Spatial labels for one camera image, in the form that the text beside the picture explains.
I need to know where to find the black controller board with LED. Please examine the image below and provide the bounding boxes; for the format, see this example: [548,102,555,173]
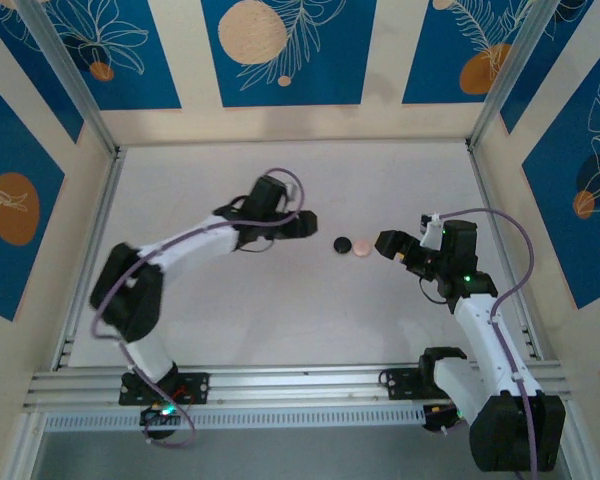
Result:
[422,399,469,435]
[139,403,184,432]

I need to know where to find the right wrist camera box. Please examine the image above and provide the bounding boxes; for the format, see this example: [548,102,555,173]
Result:
[417,212,447,249]

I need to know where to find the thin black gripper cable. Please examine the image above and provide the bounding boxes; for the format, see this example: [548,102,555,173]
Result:
[418,277,454,306]
[237,238,277,254]

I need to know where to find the aluminium side rail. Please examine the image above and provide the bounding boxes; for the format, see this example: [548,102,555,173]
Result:
[467,144,545,362]
[52,147,127,372]

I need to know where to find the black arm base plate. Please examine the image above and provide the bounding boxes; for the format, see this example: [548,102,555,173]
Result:
[118,372,211,406]
[382,368,454,401]

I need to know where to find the aluminium mounting rail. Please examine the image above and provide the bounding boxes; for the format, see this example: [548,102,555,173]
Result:
[22,364,576,416]

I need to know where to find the aluminium frame post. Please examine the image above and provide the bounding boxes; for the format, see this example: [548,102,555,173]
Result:
[17,0,120,157]
[465,0,567,152]

